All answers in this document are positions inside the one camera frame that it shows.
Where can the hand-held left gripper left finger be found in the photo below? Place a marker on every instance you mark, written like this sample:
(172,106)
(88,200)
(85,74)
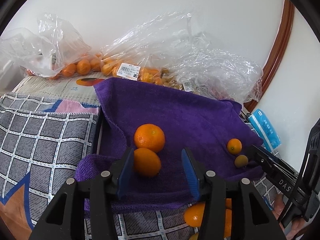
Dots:
(126,172)

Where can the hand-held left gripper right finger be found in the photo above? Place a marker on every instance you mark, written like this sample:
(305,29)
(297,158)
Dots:
(190,172)

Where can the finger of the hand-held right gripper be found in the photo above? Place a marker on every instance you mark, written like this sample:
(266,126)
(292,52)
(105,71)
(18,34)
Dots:
(270,154)
(262,161)

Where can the large orange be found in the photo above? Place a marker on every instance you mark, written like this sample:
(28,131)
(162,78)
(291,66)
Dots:
(147,162)

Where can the small orange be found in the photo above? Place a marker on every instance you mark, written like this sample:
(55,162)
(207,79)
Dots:
(234,146)

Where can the large round mandarin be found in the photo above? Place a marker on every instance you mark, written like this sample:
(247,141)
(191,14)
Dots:
(149,137)

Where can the pile of small yellow fruits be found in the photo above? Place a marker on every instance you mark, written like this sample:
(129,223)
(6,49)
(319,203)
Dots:
(170,80)

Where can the person's right hand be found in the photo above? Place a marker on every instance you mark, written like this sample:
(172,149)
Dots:
(277,205)

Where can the blue tissue pack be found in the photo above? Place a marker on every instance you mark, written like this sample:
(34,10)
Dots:
(265,130)

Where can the purple towel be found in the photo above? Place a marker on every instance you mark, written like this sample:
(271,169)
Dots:
(175,115)

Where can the grey checked star blanket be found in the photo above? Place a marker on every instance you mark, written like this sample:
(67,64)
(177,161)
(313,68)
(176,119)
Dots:
(45,142)

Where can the crinkled clear plastic bag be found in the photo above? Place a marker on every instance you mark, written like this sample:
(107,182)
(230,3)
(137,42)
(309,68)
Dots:
(225,67)

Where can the pile of bagged oranges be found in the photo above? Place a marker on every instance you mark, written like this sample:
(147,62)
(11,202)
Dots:
(107,68)
(83,66)

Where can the fruit print mat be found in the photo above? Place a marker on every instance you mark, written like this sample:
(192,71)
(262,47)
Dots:
(50,87)

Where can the white plastic bag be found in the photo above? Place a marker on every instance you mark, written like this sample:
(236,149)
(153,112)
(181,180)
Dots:
(20,50)

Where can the brown wooden door frame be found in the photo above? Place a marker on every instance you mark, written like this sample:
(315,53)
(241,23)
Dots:
(280,42)

